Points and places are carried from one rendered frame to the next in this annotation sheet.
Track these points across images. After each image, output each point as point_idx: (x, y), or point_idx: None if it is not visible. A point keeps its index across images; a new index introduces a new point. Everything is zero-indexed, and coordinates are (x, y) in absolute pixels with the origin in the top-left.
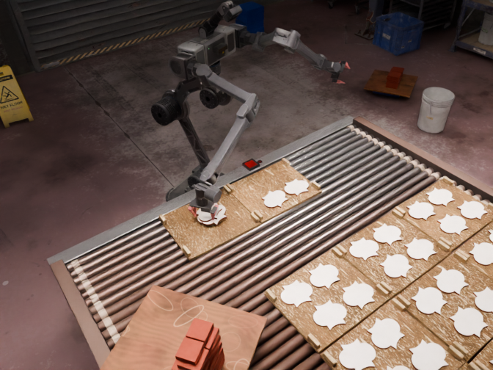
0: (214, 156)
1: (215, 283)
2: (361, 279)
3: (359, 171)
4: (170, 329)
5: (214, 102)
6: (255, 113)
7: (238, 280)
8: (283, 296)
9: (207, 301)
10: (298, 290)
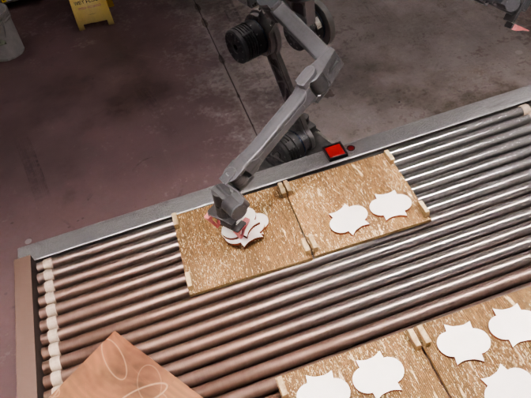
0: (250, 145)
1: (213, 341)
2: (438, 397)
3: (510, 193)
4: None
5: None
6: (330, 80)
7: (247, 344)
8: (300, 393)
9: (176, 379)
10: (328, 390)
